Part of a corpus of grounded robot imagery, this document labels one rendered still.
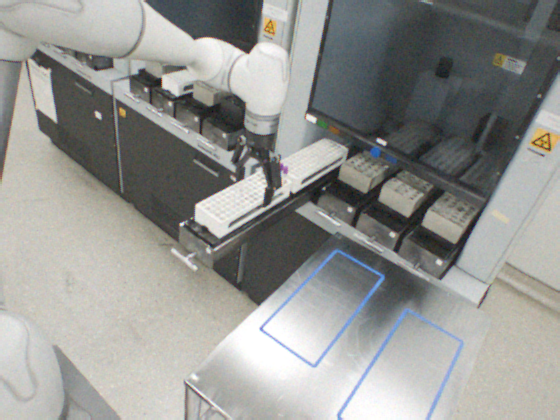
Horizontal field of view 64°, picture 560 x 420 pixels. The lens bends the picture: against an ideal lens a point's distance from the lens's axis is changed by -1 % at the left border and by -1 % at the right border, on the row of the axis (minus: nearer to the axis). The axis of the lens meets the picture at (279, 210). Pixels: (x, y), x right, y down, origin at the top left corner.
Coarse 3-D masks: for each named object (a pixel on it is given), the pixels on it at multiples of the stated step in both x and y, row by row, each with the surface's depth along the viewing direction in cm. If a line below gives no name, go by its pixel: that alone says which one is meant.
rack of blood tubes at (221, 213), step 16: (256, 176) 134; (224, 192) 125; (240, 192) 126; (256, 192) 128; (288, 192) 135; (208, 208) 120; (224, 208) 120; (240, 208) 121; (256, 208) 131; (208, 224) 118; (224, 224) 116; (240, 224) 122
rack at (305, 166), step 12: (312, 144) 154; (324, 144) 155; (336, 144) 156; (300, 156) 146; (312, 156) 148; (324, 156) 149; (336, 156) 150; (300, 168) 141; (312, 168) 143; (324, 168) 150; (300, 180) 137; (312, 180) 144
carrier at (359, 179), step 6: (342, 168) 145; (348, 168) 143; (354, 168) 144; (342, 174) 146; (348, 174) 144; (354, 174) 142; (360, 174) 141; (366, 174) 141; (342, 180) 147; (348, 180) 145; (354, 180) 143; (360, 180) 142; (366, 180) 140; (372, 180) 140; (354, 186) 144; (360, 186) 143; (366, 186) 141
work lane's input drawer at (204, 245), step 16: (304, 192) 141; (272, 208) 131; (288, 208) 137; (192, 224) 120; (256, 224) 126; (272, 224) 133; (192, 240) 120; (208, 240) 116; (224, 240) 119; (240, 240) 123; (176, 256) 120; (192, 256) 120; (208, 256) 118
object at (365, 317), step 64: (320, 256) 117; (256, 320) 98; (320, 320) 101; (384, 320) 103; (448, 320) 106; (192, 384) 84; (256, 384) 86; (320, 384) 88; (384, 384) 90; (448, 384) 93
